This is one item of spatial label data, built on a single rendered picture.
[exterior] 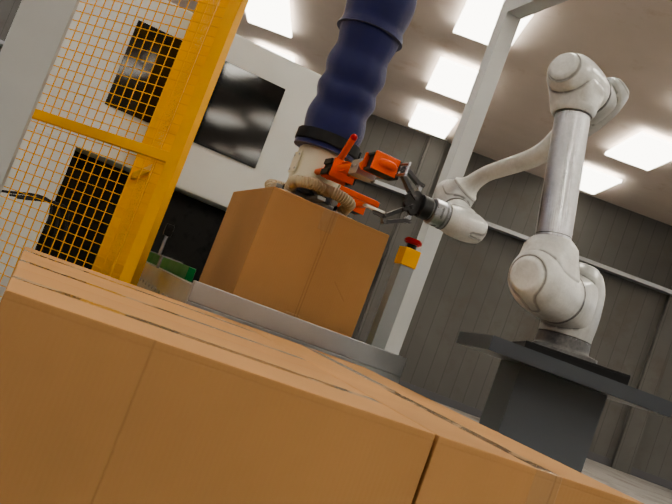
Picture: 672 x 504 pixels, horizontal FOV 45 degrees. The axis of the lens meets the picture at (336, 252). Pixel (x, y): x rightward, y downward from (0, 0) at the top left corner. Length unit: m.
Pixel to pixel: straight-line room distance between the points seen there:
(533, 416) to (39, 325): 1.58
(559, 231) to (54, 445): 1.59
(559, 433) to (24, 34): 2.11
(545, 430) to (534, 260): 0.47
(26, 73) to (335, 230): 1.19
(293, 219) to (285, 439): 1.42
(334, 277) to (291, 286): 0.14
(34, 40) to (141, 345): 2.08
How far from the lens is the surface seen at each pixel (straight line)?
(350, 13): 2.86
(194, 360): 1.04
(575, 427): 2.36
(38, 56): 2.99
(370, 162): 2.22
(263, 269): 2.43
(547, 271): 2.19
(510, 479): 1.25
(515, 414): 2.31
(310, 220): 2.46
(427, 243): 5.67
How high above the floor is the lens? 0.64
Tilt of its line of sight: 4 degrees up
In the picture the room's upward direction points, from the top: 21 degrees clockwise
